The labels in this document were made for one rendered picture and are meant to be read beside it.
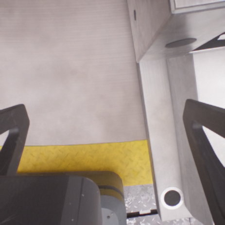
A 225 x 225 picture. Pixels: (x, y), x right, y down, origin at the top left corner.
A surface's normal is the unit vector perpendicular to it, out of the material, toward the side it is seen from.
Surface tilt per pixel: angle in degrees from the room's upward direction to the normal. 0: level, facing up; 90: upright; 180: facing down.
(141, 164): 0
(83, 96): 0
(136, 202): 0
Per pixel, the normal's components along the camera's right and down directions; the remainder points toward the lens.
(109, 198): 0.11, -0.62
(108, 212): 0.00, 0.07
